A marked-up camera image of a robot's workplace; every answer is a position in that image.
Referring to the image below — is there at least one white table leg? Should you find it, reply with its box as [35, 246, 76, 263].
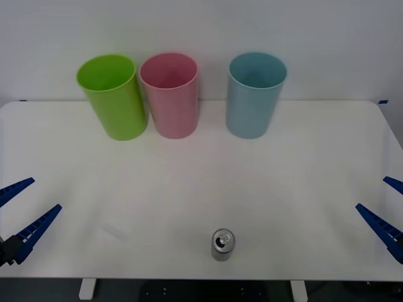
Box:
[78, 278, 97, 300]
[290, 279, 308, 302]

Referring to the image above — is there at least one green plastic bin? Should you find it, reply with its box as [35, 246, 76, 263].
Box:
[76, 53, 149, 142]

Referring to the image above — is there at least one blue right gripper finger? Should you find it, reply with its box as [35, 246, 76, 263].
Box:
[355, 203, 403, 264]
[382, 176, 403, 194]

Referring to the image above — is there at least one pink plastic bin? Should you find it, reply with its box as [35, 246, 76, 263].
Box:
[138, 52, 200, 140]

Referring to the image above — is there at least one silver drink can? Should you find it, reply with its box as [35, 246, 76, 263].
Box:
[210, 228, 236, 262]

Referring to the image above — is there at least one pale blue plastic bin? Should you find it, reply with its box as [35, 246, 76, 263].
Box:
[225, 52, 288, 140]

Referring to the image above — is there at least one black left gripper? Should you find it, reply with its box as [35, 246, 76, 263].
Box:
[0, 177, 63, 268]

